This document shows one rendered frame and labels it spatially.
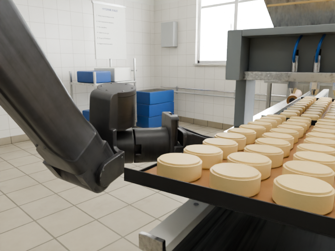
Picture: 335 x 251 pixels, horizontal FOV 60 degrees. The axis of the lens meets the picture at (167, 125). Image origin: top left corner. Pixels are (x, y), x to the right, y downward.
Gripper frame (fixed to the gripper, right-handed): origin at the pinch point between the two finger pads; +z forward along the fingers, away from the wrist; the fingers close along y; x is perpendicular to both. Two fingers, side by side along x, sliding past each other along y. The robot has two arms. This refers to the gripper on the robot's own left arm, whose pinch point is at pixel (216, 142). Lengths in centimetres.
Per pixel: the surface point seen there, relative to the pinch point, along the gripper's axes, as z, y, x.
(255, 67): 33, -14, -46
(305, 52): 44, -19, -35
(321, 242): 9.0, 10.4, 16.0
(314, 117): 42.0, 0.4, -25.8
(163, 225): -13.2, 5.0, 16.6
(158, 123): 81, 75, -423
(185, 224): -10.8, 5.0, 17.0
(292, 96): 84, 0, -92
